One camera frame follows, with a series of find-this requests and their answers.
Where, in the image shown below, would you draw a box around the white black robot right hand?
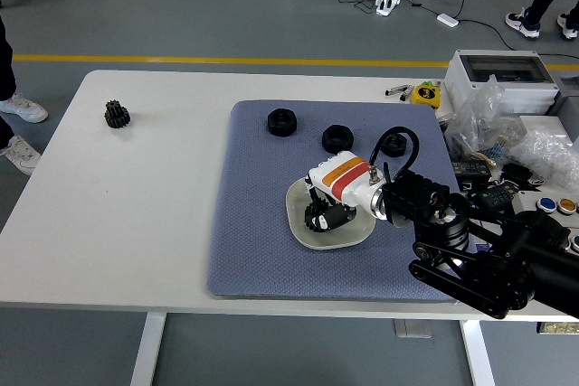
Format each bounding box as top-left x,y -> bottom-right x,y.
303,150 -> 379,232

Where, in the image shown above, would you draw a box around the large black gear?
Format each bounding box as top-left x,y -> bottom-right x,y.
303,202 -> 327,232

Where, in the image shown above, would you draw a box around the medium black hex nut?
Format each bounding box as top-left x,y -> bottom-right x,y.
321,124 -> 354,155

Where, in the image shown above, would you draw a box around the small black hex nut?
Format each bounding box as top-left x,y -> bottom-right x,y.
381,132 -> 410,157

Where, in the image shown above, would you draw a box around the large black hex nut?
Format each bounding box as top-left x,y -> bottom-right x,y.
266,108 -> 298,137

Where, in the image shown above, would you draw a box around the white flat box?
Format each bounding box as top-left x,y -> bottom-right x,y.
517,113 -> 579,143

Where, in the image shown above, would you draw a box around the grey blue-yellow button box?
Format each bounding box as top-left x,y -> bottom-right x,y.
510,190 -> 579,225

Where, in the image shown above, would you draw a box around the white square plate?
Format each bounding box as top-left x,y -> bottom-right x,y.
285,176 -> 376,250

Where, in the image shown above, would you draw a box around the blue-grey textured mat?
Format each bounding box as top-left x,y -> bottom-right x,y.
206,99 -> 485,302

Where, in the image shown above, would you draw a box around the yellow tape measure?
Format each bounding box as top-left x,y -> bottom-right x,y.
410,81 -> 442,109

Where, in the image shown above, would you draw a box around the black digital meter module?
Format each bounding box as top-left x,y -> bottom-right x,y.
474,184 -> 519,211
451,159 -> 492,180

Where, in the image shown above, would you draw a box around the clear plastic bag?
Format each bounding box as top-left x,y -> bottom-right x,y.
445,74 -> 521,165

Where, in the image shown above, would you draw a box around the small black plastic part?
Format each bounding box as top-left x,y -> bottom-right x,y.
501,163 -> 537,186

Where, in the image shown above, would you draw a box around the white power strip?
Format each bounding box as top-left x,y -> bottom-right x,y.
375,0 -> 403,16

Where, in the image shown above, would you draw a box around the bubble wrap bundle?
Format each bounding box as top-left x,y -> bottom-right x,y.
513,128 -> 579,191

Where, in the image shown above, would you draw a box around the grey device case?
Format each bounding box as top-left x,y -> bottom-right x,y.
545,76 -> 579,118

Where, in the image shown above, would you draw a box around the black stacked double gear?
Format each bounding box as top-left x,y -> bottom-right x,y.
104,99 -> 131,130

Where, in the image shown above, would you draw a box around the green terminal strip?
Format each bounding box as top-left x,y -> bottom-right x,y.
536,322 -> 579,335

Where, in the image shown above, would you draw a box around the grey under-table bracket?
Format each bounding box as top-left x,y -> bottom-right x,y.
393,318 -> 433,339

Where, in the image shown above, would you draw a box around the white electrical enclosure box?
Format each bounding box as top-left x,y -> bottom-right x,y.
441,50 -> 562,116

